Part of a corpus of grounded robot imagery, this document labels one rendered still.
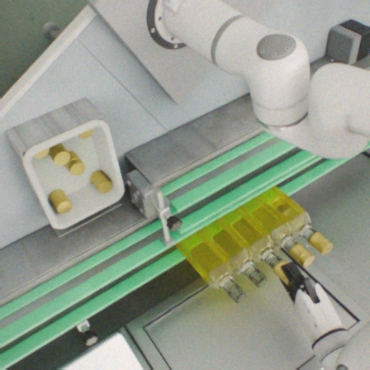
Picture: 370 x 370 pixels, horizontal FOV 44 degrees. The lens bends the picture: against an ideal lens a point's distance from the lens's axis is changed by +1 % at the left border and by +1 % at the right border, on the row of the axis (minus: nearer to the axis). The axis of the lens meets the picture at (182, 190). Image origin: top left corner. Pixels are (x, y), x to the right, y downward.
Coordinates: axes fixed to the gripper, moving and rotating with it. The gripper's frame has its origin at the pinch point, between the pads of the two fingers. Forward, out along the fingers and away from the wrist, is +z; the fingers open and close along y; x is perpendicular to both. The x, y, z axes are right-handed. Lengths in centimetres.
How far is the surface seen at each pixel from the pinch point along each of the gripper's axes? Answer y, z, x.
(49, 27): 15, 111, 33
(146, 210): 9.2, 22.6, 24.5
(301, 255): 1.6, 3.1, -4.1
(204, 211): 6.4, 19.5, 11.9
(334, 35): 22, 51, -38
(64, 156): 27, 27, 37
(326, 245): 1.4, 3.5, -10.5
